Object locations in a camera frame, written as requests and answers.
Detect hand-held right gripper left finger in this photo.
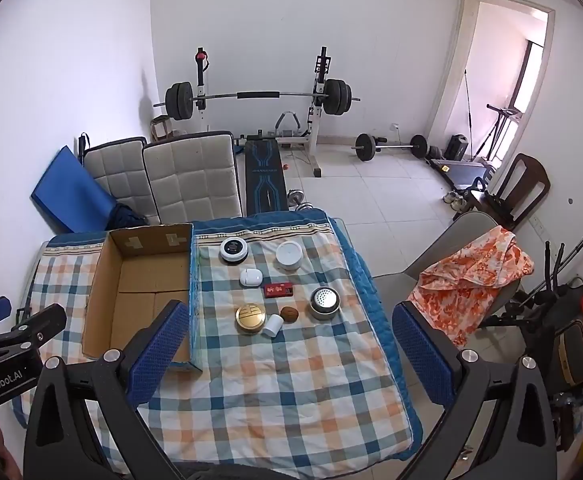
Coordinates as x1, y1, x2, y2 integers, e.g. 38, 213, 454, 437
23, 300, 192, 480

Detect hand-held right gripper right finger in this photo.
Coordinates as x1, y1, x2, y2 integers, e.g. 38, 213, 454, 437
392, 301, 558, 480

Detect grey quilted cushion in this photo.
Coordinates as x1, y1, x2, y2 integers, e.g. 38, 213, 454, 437
82, 136, 161, 226
142, 131, 245, 226

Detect perforated steel strainer cup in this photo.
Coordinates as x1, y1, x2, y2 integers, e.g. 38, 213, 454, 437
308, 287, 341, 321

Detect black tripod stands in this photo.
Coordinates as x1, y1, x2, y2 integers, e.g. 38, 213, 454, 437
491, 219, 583, 328

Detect dark blue cloth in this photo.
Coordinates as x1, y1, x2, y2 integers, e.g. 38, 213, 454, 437
109, 204, 148, 231

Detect brown cardboard box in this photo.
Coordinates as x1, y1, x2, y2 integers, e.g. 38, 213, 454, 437
82, 223, 203, 373

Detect black and yellow case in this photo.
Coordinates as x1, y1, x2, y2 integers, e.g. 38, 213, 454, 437
521, 317, 583, 396

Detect grey chair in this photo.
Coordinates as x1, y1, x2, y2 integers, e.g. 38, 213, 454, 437
371, 211, 522, 341

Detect black and blue weight bench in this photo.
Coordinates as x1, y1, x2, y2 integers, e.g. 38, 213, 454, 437
236, 132, 290, 217

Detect gold round tin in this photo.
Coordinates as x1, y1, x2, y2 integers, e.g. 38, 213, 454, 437
236, 303, 269, 335

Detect grey exercise handle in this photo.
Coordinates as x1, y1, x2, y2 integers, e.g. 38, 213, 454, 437
274, 111, 302, 138

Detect person's dark clothing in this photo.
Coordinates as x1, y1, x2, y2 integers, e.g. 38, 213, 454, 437
186, 462, 295, 480

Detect blue foam mat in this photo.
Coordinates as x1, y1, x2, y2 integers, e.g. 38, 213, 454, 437
30, 145, 122, 233

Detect black treadmill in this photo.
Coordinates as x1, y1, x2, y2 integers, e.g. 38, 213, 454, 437
431, 105, 522, 193

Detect short barbell with black plates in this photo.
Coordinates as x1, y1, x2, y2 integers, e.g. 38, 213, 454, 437
350, 133, 428, 162

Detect plaid blanket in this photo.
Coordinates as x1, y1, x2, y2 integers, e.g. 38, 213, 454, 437
12, 210, 425, 473

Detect orange patterned cloth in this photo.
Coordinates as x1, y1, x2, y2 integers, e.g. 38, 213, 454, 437
407, 226, 535, 348

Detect chrome dumbbell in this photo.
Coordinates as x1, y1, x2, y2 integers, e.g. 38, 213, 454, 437
288, 190, 315, 212

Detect black floor appliance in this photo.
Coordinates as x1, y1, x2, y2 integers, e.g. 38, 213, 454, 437
444, 134, 469, 160

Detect dark wooden chair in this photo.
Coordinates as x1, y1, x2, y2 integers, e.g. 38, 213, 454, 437
466, 153, 551, 231

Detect cream door frame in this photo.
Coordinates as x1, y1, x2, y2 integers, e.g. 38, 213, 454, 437
424, 0, 556, 171

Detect white jar with black lid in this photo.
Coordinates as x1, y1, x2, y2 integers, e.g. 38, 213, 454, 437
220, 238, 249, 265

